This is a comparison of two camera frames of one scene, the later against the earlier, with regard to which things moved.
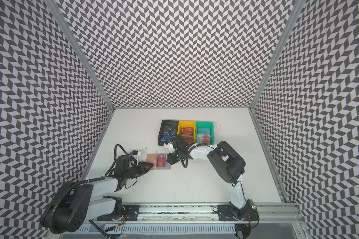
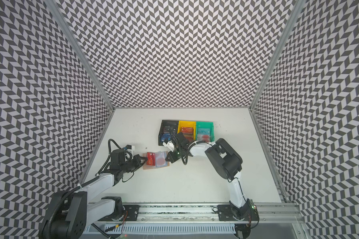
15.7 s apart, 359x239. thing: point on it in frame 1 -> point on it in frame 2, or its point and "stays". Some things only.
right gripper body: [179, 151] stays
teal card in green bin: [204, 131] stays
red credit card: [161, 160] -> [150, 159]
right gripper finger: [172, 158] stays
